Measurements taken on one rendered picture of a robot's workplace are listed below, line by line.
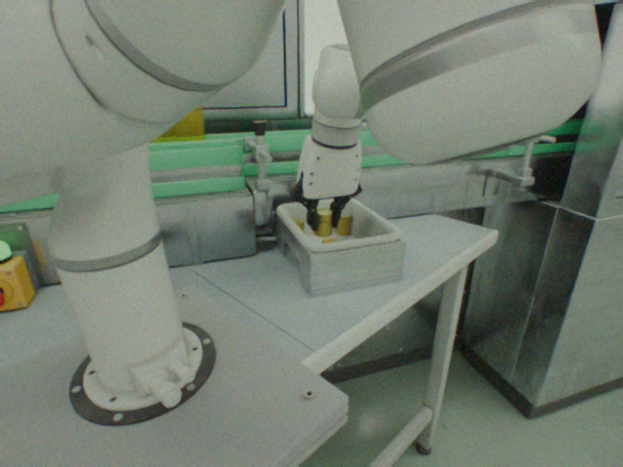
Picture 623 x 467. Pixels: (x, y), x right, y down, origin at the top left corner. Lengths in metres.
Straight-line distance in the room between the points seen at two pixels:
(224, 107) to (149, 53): 0.80
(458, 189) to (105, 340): 0.88
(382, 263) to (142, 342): 0.40
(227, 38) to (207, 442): 0.33
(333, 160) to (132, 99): 0.44
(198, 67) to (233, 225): 0.57
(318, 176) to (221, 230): 0.22
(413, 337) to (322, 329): 1.01
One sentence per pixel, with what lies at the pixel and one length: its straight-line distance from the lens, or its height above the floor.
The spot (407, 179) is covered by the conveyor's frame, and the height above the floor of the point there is 0.85.
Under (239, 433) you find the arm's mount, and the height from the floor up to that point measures 0.78.
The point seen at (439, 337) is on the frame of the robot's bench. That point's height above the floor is 0.45.
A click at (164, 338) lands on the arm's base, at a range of 0.42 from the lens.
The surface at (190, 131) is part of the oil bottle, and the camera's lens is 0.81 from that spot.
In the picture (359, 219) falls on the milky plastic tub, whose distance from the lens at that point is 0.78.
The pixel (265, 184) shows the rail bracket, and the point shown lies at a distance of 0.71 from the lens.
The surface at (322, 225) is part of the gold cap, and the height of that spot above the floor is 0.83.
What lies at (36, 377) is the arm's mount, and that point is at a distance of 0.54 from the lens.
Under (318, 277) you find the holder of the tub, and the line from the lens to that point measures 0.61.
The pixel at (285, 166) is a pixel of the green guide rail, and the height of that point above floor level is 0.90.
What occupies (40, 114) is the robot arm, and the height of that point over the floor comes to 1.07.
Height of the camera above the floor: 1.09
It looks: 24 degrees down
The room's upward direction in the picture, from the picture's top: straight up
